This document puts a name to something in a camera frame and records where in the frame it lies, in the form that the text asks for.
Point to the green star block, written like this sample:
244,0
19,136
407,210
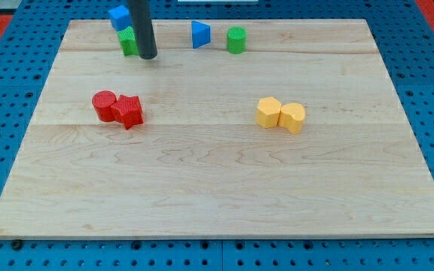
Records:
127,41

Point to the red star block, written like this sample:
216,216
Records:
128,111

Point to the light wooden board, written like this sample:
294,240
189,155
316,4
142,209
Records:
200,167

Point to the yellow hexagon block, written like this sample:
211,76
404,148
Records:
268,112

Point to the yellow heart block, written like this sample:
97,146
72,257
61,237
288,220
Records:
292,117

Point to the green cylinder block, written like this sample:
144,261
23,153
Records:
236,40

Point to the blue triangle block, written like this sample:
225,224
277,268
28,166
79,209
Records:
201,34

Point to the red cylinder block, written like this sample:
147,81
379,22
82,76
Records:
102,103

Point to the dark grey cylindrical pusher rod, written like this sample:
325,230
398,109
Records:
140,15

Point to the blue cube block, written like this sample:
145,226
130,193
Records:
120,18

